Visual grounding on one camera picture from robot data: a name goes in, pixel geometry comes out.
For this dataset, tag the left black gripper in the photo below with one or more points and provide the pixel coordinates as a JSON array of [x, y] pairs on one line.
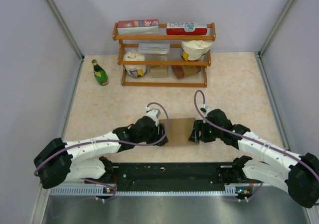
[[161, 133]]

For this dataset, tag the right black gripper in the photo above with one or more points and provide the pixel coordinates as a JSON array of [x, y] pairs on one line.
[[200, 125]]

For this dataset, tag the brown cardboard box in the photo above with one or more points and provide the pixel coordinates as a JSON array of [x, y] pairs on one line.
[[179, 132]]

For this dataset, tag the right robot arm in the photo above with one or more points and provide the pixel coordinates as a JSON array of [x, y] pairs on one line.
[[295, 174]]

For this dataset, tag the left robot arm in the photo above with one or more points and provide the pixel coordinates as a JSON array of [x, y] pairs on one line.
[[63, 161]]

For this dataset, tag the red white carton box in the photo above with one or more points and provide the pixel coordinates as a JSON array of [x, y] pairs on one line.
[[186, 28]]

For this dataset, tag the red silver foil box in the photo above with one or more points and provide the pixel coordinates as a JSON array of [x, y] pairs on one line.
[[146, 26]]

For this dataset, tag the tan cardboard block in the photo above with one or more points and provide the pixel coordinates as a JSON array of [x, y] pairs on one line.
[[158, 71]]

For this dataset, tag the brown brick package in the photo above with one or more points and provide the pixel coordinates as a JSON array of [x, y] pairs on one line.
[[185, 71]]

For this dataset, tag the wooden three-tier shelf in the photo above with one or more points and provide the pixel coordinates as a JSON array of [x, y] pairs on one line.
[[131, 42]]

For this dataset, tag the green glass bottle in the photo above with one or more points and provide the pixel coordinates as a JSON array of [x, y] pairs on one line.
[[99, 73]]

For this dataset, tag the large white paper bag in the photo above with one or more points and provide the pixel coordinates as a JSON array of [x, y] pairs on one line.
[[193, 50]]

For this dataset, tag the clear plastic container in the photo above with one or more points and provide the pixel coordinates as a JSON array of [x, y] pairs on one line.
[[154, 48]]

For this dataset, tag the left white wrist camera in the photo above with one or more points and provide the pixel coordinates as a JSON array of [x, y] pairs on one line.
[[154, 114]]

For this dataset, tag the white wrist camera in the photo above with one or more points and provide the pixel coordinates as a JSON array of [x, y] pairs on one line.
[[154, 114], [205, 109]]

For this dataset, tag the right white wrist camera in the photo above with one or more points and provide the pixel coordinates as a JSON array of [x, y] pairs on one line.
[[205, 109]]

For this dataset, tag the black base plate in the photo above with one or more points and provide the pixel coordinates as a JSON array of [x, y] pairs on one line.
[[194, 176]]

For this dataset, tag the grey slotted cable duct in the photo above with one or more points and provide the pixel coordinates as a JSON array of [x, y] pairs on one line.
[[102, 191]]

